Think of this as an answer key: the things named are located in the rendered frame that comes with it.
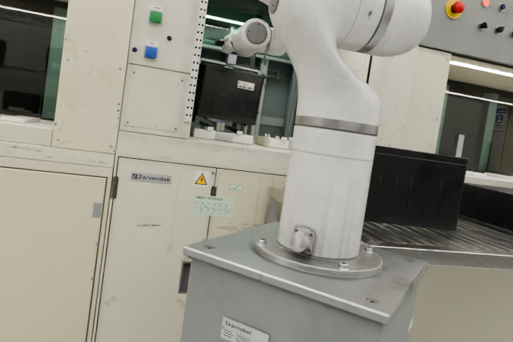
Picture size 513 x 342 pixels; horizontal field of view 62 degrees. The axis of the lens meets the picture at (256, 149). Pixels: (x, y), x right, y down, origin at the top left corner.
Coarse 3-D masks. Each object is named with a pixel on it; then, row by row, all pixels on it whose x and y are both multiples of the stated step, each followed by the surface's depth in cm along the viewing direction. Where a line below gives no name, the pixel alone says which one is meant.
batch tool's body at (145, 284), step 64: (192, 0) 123; (256, 0) 158; (128, 64) 120; (192, 64) 124; (384, 64) 134; (128, 128) 122; (384, 128) 136; (128, 192) 122; (192, 192) 127; (256, 192) 132; (128, 256) 124; (128, 320) 126
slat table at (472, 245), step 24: (360, 240) 76; (384, 240) 79; (408, 240) 82; (432, 240) 86; (456, 240) 88; (480, 240) 93; (504, 240) 96; (432, 264) 77; (456, 264) 78; (480, 264) 80; (504, 264) 81
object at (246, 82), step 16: (208, 64) 143; (224, 64) 154; (208, 80) 144; (224, 80) 146; (240, 80) 148; (256, 80) 149; (208, 96) 145; (224, 96) 147; (240, 96) 148; (256, 96) 150; (192, 112) 164; (208, 112) 146; (224, 112) 148; (240, 112) 149; (256, 112) 151
